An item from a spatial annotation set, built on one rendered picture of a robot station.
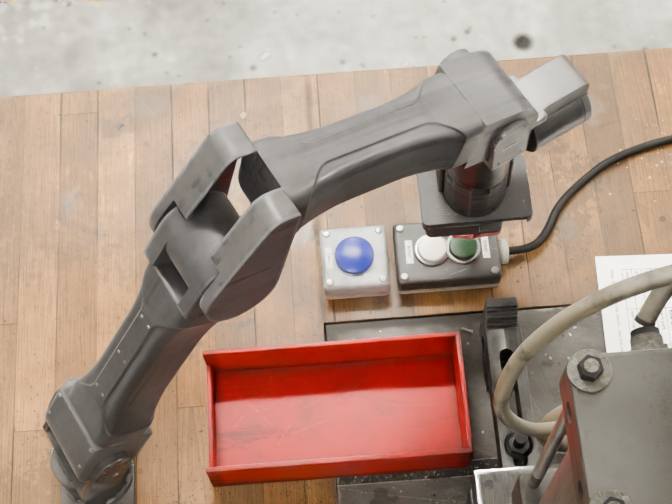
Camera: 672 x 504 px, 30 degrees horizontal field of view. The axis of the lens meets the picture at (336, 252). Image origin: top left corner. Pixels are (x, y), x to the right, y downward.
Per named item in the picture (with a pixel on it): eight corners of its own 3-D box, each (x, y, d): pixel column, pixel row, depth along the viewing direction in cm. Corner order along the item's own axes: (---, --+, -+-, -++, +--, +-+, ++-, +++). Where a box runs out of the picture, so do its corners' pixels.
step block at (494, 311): (478, 331, 127) (485, 298, 119) (507, 329, 127) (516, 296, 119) (486, 391, 125) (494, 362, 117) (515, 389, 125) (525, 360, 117)
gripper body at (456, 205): (415, 172, 119) (416, 134, 112) (522, 162, 119) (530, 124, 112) (422, 234, 116) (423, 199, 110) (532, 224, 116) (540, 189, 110)
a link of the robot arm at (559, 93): (537, 70, 114) (552, -6, 103) (594, 140, 111) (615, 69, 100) (431, 132, 112) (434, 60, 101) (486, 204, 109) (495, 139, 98)
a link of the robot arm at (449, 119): (493, 29, 102) (161, 147, 88) (558, 110, 99) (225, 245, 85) (448, 122, 112) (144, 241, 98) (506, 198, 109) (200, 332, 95)
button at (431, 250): (415, 243, 130) (416, 235, 128) (443, 241, 130) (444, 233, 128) (418, 269, 128) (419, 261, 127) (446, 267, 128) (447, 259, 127)
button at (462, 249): (446, 241, 130) (447, 232, 128) (474, 238, 130) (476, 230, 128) (449, 266, 128) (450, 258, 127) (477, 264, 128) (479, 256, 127)
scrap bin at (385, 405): (209, 370, 127) (201, 350, 121) (456, 351, 127) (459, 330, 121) (212, 487, 122) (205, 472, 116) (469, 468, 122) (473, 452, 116)
